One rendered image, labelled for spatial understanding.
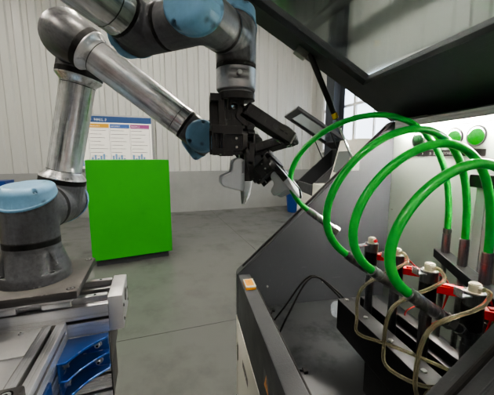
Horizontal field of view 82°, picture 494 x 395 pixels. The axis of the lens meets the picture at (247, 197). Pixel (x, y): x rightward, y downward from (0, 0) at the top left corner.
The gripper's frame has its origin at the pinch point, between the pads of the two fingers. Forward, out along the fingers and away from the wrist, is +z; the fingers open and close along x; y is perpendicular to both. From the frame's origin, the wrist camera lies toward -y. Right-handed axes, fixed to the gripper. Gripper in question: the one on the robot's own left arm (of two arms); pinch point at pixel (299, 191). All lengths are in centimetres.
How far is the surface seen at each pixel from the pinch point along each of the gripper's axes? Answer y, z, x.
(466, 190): -26.2, 22.6, 1.9
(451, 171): -19.9, 17.8, 27.7
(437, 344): -2.6, 40.1, 8.9
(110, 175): 178, -205, -166
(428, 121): -38.0, 3.9, -18.1
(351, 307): 7.9, 29.1, -1.1
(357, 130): -121, -166, -583
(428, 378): 1.3, 40.8, 16.3
